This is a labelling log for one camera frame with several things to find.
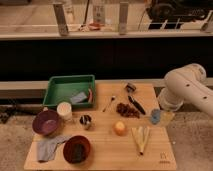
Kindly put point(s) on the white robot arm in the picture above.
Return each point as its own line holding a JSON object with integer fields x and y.
{"x": 186, "y": 84}

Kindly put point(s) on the metal spoon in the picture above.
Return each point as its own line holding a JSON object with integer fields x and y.
{"x": 111, "y": 100}

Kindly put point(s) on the red chili pepper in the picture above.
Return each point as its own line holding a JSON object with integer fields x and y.
{"x": 90, "y": 96}

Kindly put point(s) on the small dark round container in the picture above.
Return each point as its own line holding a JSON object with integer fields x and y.
{"x": 130, "y": 87}

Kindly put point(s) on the grey-blue sponge in tray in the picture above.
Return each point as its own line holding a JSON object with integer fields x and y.
{"x": 78, "y": 98}

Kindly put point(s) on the small metal cup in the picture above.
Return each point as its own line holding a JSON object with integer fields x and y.
{"x": 86, "y": 121}

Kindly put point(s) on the orange fruit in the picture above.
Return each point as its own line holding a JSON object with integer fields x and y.
{"x": 119, "y": 128}

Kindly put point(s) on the green plastic tray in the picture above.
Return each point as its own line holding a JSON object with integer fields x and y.
{"x": 62, "y": 88}

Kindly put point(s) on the white cup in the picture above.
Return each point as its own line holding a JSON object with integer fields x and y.
{"x": 64, "y": 109}

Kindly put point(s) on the blue cup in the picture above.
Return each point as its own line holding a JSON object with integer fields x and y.
{"x": 155, "y": 116}

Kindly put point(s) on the dark sponge in bowl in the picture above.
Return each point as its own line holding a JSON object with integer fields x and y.
{"x": 78, "y": 153}

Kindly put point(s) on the red-brown bowl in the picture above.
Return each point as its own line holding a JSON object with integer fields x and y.
{"x": 68, "y": 147}

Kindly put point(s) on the purple bowl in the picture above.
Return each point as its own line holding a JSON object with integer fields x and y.
{"x": 46, "y": 122}

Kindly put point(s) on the grey cloth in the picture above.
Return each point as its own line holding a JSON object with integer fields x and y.
{"x": 46, "y": 148}

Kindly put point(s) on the black vehicle in background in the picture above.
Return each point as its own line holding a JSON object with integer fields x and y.
{"x": 177, "y": 12}

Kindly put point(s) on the right metal post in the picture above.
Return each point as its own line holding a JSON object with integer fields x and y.
{"x": 123, "y": 15}

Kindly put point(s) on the metal post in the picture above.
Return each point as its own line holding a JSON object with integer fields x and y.
{"x": 60, "y": 18}
{"x": 123, "y": 15}

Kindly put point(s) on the left metal post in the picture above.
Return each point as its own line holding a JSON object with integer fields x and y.
{"x": 60, "y": 18}

